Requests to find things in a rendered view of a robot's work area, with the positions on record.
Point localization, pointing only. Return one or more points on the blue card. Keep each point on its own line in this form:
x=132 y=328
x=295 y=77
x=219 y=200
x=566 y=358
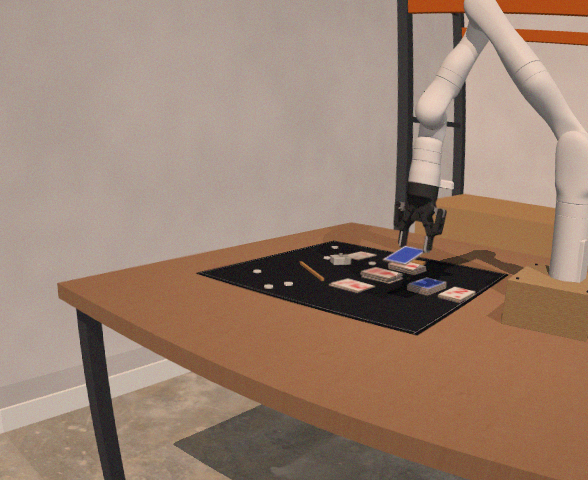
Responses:
x=427 y=283

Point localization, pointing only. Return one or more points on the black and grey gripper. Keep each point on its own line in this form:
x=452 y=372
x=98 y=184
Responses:
x=421 y=210

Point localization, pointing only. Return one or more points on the white playing card with red pips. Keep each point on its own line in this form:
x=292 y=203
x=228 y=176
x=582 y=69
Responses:
x=381 y=273
x=410 y=266

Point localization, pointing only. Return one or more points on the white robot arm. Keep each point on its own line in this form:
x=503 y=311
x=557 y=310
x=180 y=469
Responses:
x=569 y=255

